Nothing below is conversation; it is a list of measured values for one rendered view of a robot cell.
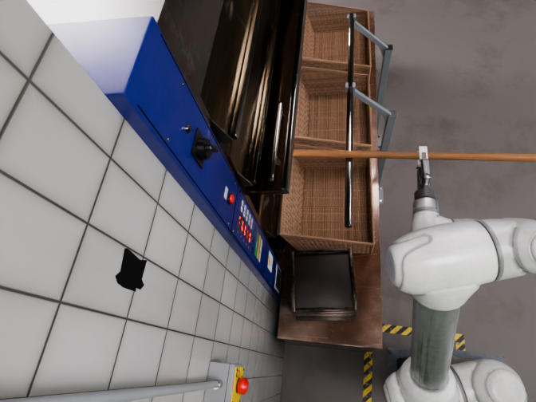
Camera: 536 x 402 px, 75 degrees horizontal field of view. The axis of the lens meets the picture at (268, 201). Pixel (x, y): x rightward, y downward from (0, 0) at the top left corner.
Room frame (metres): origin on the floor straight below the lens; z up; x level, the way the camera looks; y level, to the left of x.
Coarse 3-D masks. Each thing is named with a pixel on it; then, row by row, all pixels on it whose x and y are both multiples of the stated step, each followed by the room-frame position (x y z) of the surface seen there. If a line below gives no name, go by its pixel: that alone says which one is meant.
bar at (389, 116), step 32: (352, 32) 1.42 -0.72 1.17; (352, 64) 1.22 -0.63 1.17; (384, 64) 1.43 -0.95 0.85; (352, 96) 1.03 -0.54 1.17; (352, 128) 0.86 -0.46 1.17; (384, 128) 1.02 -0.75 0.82; (352, 160) 0.71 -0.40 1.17; (384, 160) 0.98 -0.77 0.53; (352, 192) 0.58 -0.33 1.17; (352, 224) 0.45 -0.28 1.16
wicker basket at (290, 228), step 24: (312, 168) 1.08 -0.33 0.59; (336, 168) 1.02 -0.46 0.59; (360, 168) 0.96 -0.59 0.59; (312, 192) 0.92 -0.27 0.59; (336, 192) 0.87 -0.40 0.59; (360, 192) 0.81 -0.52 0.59; (288, 216) 0.76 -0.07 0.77; (336, 216) 0.73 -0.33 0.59; (288, 240) 0.63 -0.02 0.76; (312, 240) 0.58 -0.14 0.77; (336, 240) 0.54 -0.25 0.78; (360, 240) 0.55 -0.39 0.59
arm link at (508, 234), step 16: (496, 224) 0.14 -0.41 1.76; (512, 224) 0.13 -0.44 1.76; (528, 224) 0.11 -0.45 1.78; (496, 240) 0.11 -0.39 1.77; (512, 240) 0.10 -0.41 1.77; (528, 240) 0.08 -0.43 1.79; (512, 256) 0.07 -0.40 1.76; (528, 256) 0.06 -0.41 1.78; (512, 272) 0.05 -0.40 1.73; (528, 272) 0.04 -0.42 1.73
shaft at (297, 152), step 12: (312, 156) 0.79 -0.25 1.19; (324, 156) 0.77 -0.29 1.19; (336, 156) 0.75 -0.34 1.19; (348, 156) 0.73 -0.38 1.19; (360, 156) 0.70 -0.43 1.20; (372, 156) 0.68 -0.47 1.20; (384, 156) 0.66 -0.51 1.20; (396, 156) 0.64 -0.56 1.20; (408, 156) 0.62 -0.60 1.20; (432, 156) 0.58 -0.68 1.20; (444, 156) 0.56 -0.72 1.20; (456, 156) 0.55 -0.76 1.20; (468, 156) 0.53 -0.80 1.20; (480, 156) 0.51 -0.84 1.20; (492, 156) 0.49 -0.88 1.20; (504, 156) 0.47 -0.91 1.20; (516, 156) 0.46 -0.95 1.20; (528, 156) 0.44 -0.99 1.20
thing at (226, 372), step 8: (216, 368) 0.10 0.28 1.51; (224, 368) 0.09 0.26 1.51; (232, 368) 0.09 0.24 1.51; (240, 368) 0.08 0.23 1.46; (208, 376) 0.09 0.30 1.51; (216, 376) 0.08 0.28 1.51; (224, 376) 0.08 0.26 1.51; (232, 376) 0.07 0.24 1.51; (240, 376) 0.07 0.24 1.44; (224, 384) 0.06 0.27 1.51; (232, 384) 0.05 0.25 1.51; (208, 392) 0.05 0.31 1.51; (216, 392) 0.05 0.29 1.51; (224, 392) 0.04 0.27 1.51; (232, 392) 0.03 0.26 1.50; (208, 400) 0.04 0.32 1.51; (216, 400) 0.03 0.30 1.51; (224, 400) 0.02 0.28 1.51; (232, 400) 0.02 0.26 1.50
